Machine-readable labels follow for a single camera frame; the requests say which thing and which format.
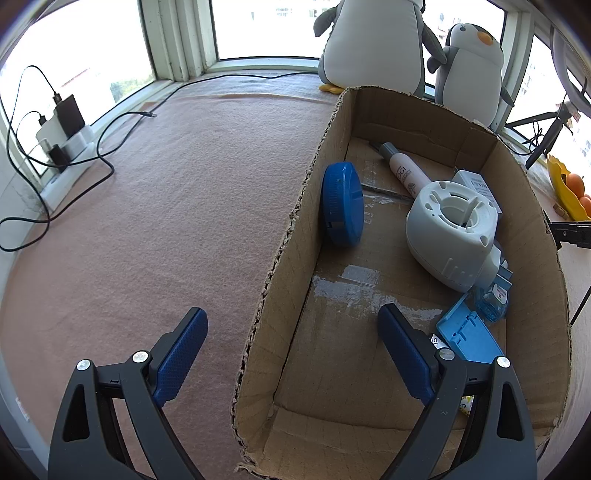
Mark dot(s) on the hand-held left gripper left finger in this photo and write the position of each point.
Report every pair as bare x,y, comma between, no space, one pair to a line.
180,355

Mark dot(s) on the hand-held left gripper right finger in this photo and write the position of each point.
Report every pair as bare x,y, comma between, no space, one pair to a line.
406,355

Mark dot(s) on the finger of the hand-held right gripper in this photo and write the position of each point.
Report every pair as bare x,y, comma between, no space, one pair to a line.
572,233

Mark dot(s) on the small patterned box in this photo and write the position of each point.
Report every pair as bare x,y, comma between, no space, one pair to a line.
436,342

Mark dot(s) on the blue phone stand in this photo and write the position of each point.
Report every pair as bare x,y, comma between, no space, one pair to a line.
471,332

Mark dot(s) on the cardboard box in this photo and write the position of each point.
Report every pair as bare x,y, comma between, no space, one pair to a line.
332,383

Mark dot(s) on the small blue liquid bottle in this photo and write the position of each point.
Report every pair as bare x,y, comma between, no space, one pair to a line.
494,300

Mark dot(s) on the white charger plug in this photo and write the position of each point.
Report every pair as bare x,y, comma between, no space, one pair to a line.
480,184

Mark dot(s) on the white plug-in device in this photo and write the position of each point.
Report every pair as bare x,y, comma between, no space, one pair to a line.
438,240

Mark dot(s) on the blue round case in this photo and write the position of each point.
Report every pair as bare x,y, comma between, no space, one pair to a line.
342,203

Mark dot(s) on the white bottle grey cap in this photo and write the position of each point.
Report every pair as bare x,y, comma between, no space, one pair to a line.
405,173

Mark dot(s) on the wooden clothespin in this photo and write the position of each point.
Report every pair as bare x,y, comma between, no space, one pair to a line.
561,211

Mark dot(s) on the orange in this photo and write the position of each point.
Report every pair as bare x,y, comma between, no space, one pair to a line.
585,205
576,183

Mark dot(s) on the yellow leaf-shaped bowl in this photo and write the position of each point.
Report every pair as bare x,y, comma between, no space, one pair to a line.
561,184

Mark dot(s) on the black tripod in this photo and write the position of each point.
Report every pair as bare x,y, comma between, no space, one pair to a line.
551,134

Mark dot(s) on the small penguin plush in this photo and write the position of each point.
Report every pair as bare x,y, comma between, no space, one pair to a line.
471,74

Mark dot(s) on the small black adapter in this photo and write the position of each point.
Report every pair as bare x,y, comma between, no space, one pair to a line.
58,159

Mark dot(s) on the white power strip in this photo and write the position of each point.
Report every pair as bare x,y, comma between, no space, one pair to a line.
78,143

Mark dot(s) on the white power adapter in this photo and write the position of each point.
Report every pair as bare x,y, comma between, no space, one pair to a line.
50,129

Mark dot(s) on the black power bank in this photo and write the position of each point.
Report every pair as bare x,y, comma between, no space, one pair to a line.
70,115

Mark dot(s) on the large penguin plush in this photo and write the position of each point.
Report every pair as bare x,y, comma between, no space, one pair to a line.
374,46

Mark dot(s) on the white window frame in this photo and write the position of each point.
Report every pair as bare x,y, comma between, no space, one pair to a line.
180,37

